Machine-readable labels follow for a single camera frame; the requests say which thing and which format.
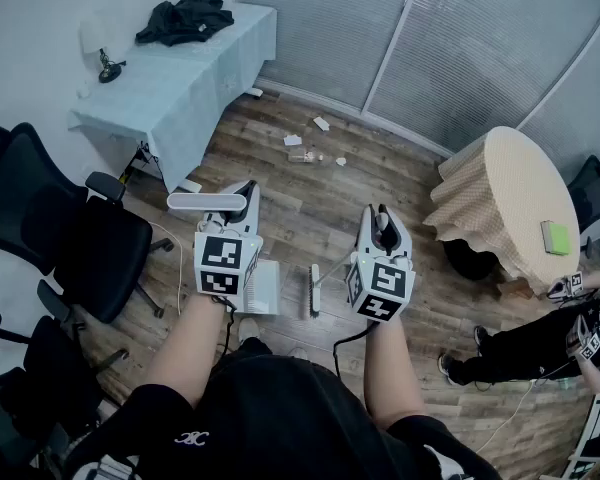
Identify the clear plastic bottle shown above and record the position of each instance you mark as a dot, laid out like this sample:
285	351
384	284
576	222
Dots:
305	157

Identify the white broom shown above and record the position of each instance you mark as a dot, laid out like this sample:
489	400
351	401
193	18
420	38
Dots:
310	293

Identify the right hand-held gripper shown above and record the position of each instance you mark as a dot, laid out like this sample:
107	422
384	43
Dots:
380	285

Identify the person's grey shoe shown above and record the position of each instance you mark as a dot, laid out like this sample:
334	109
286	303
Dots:
248	330
298	354

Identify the white metal rack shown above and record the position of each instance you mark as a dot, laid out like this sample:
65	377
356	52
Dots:
597	433

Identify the pale blue floral tablecloth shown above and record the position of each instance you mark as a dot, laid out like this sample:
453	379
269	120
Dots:
180	93

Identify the person's right forearm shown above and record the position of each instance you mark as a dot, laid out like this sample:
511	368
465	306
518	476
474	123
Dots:
392	373

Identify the black round table base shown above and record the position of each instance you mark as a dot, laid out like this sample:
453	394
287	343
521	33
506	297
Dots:
467	260

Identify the person's left forearm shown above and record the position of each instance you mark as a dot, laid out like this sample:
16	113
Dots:
190	348

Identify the white dustpan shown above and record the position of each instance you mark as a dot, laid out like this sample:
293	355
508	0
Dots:
205	201

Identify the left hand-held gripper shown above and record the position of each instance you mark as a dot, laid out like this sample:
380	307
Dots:
220	260

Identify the white table foot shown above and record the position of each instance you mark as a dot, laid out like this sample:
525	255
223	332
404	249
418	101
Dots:
190	186
256	92

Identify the green box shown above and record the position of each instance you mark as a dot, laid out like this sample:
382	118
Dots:
557	238

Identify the person's black clothing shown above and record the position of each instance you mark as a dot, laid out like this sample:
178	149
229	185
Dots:
290	418

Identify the black office chair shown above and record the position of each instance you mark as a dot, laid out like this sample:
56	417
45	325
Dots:
35	203
60	368
597	193

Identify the black crumpled garment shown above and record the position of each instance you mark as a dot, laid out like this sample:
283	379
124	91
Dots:
185	20

